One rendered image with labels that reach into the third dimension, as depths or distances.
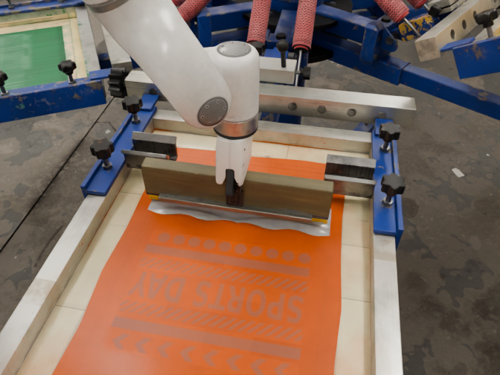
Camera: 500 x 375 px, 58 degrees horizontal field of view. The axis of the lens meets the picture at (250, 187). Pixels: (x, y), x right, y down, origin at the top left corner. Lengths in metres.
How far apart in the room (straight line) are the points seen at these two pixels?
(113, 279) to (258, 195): 0.29
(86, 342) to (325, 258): 0.42
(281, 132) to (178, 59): 0.51
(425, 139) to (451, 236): 0.73
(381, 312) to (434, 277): 1.37
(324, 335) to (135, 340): 0.29
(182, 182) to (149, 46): 0.36
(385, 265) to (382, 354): 0.16
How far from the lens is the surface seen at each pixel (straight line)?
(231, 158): 0.73
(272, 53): 1.23
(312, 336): 0.74
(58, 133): 2.89
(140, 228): 0.88
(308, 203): 0.82
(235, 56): 0.66
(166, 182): 0.86
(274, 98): 1.06
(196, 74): 0.56
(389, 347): 0.71
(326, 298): 0.78
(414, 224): 2.27
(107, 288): 0.81
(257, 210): 0.84
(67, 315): 0.81
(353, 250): 0.84
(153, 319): 0.76
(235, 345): 0.73
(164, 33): 0.55
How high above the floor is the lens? 1.60
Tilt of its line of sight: 44 degrees down
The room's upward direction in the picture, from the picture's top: straight up
